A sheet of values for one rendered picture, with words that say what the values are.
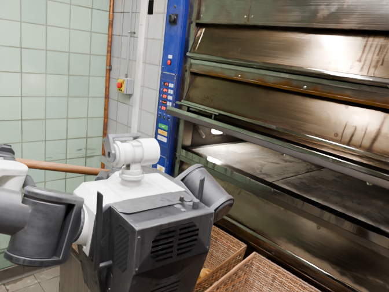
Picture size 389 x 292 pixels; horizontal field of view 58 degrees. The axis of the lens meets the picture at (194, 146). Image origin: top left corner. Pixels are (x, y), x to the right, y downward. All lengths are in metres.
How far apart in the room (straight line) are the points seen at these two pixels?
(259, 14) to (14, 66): 1.53
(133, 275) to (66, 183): 2.12
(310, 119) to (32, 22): 1.78
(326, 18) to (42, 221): 1.25
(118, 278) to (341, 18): 1.20
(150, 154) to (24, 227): 0.31
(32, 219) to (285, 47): 1.22
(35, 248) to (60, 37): 1.95
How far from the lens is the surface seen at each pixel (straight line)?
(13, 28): 2.48
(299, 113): 1.56
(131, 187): 0.87
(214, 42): 1.88
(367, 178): 1.29
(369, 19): 1.48
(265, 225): 1.73
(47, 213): 0.77
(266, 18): 1.71
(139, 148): 0.85
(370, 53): 1.45
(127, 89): 2.43
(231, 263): 1.78
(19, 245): 0.79
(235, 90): 1.78
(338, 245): 1.59
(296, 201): 1.61
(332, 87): 1.49
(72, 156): 2.76
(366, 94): 1.44
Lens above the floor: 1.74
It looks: 15 degrees down
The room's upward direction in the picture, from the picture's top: 7 degrees clockwise
